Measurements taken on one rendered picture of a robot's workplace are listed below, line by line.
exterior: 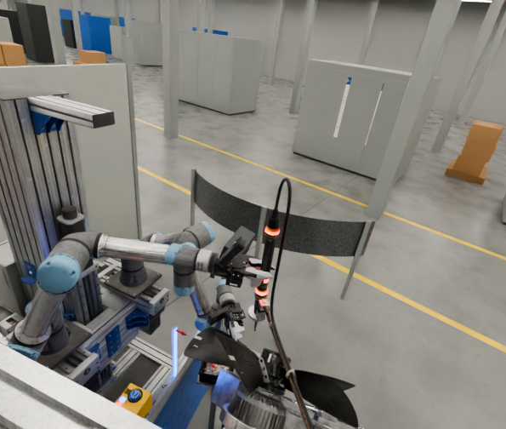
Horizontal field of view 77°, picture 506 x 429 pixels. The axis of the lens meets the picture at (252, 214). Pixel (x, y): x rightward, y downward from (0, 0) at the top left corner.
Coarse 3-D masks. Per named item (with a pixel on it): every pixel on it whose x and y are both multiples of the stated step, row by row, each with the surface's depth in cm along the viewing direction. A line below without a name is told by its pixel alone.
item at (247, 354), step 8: (216, 336) 104; (224, 336) 107; (224, 344) 102; (232, 344) 107; (240, 344) 112; (232, 352) 102; (240, 352) 106; (248, 352) 112; (232, 360) 97; (240, 360) 102; (248, 360) 107; (256, 360) 114; (240, 368) 98; (248, 368) 104; (256, 368) 110; (240, 376) 94; (248, 376) 100; (256, 376) 106; (248, 384) 96; (256, 384) 103
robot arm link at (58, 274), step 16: (64, 240) 107; (48, 256) 100; (64, 256) 100; (80, 256) 105; (48, 272) 98; (64, 272) 99; (80, 272) 103; (48, 288) 100; (64, 288) 101; (32, 304) 108; (48, 304) 107; (32, 320) 110; (48, 320) 112; (16, 336) 113; (32, 336) 114; (48, 336) 119; (32, 352) 114
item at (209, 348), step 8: (208, 328) 143; (216, 328) 144; (200, 336) 136; (208, 336) 136; (192, 344) 130; (200, 344) 131; (208, 344) 131; (216, 344) 132; (184, 352) 126; (192, 352) 126; (200, 352) 127; (208, 352) 127; (216, 352) 128; (224, 352) 128; (208, 360) 125; (216, 360) 125; (224, 360) 125
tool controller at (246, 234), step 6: (240, 228) 199; (246, 228) 202; (234, 234) 193; (240, 234) 194; (246, 234) 197; (252, 234) 199; (234, 240) 188; (246, 240) 192; (252, 240) 197; (228, 246) 182; (246, 246) 188; (222, 252) 183; (240, 252) 181; (246, 252) 197
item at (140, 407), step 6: (132, 384) 124; (132, 390) 122; (144, 390) 123; (120, 396) 120; (126, 396) 120; (144, 396) 121; (150, 396) 121; (120, 402) 118; (126, 402) 118; (132, 402) 118; (138, 402) 119; (144, 402) 119; (150, 402) 123; (126, 408) 116; (132, 408) 116; (138, 408) 117; (144, 408) 119; (150, 408) 125; (138, 414) 116; (144, 414) 121
